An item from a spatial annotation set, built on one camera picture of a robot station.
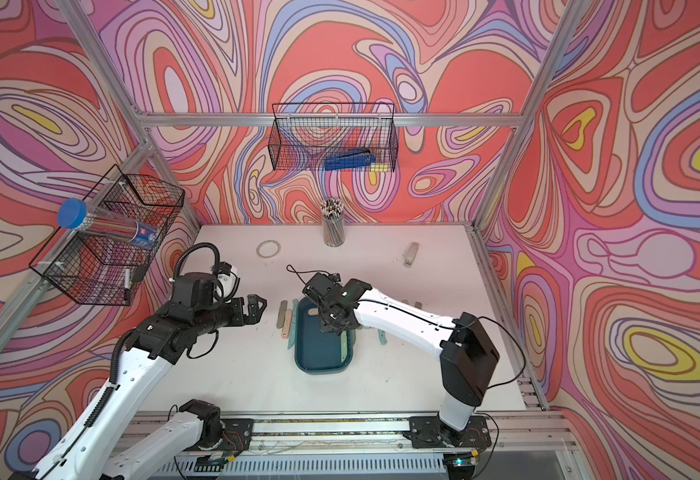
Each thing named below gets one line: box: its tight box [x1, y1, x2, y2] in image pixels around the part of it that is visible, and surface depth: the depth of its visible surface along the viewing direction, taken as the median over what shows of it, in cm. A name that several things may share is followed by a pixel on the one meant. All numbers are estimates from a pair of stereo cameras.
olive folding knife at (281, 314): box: [276, 300, 288, 329], surface depth 95 cm
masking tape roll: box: [256, 240, 281, 259], surface depth 114 cm
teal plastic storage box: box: [294, 296, 356, 375], surface depth 89 cm
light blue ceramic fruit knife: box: [288, 299, 299, 349], surface depth 93 cm
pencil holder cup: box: [321, 198, 345, 248], surface depth 104 cm
